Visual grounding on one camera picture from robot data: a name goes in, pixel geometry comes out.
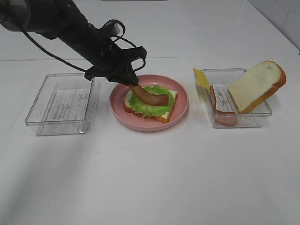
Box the bread slice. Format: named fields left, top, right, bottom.
left=228, top=60, right=286, bottom=114
left=124, top=90, right=178, bottom=123

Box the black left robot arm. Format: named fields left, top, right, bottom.
left=0, top=0, right=147, bottom=86

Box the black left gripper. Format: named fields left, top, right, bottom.
left=84, top=35, right=147, bottom=86

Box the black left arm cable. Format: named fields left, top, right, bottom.
left=21, top=19, right=146, bottom=74

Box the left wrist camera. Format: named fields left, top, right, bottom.
left=102, top=21, right=120, bottom=36

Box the green lettuce leaf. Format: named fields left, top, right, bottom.
left=124, top=85, right=178, bottom=119

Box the brown bacon strip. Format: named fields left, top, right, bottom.
left=129, top=84, right=169, bottom=106

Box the clear plastic tray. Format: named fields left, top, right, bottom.
left=25, top=74, right=101, bottom=136
left=197, top=68, right=272, bottom=128

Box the clear plastic tray left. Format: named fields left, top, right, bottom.
left=25, top=74, right=101, bottom=136

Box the pink bacon strip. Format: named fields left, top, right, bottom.
left=210, top=85, right=237, bottom=126

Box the pink round plate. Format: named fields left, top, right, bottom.
left=110, top=75, right=189, bottom=132

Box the clear plastic tray right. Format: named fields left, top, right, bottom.
left=197, top=68, right=272, bottom=128

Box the yellow cheese slice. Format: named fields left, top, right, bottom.
left=193, top=68, right=210, bottom=91

